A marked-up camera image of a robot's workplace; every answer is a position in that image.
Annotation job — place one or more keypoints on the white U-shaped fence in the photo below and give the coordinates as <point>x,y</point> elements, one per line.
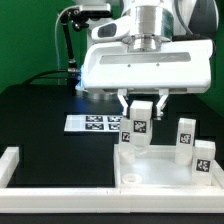
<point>185,199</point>

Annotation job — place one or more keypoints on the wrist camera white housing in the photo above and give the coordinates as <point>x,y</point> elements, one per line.
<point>111,31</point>

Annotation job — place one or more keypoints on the white square tabletop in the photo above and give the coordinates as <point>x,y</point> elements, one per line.
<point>158,170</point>

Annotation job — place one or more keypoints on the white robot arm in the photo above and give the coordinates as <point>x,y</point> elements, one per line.
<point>158,47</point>

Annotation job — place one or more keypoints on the white plate with markers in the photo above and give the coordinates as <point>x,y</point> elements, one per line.
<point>92,123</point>

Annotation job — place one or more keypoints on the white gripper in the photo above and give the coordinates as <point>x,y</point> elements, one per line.
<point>178,67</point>

